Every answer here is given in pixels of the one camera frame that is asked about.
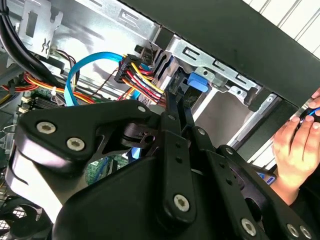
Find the hard disk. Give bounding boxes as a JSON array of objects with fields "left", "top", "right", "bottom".
[{"left": 172, "top": 71, "right": 209, "bottom": 111}]

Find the person's hand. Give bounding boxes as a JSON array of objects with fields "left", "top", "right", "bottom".
[{"left": 272, "top": 88, "right": 320, "bottom": 189}]

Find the round black tool blue ring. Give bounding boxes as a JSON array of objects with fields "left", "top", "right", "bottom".
[{"left": 297, "top": 103, "right": 320, "bottom": 130}]

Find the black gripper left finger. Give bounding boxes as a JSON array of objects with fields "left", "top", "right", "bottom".
[{"left": 4, "top": 91, "right": 198, "bottom": 226}]

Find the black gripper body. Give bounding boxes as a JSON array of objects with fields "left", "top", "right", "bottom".
[{"left": 51, "top": 154, "right": 242, "bottom": 240}]

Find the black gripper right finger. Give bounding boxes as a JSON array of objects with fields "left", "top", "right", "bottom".
[{"left": 177, "top": 95, "right": 320, "bottom": 240}]

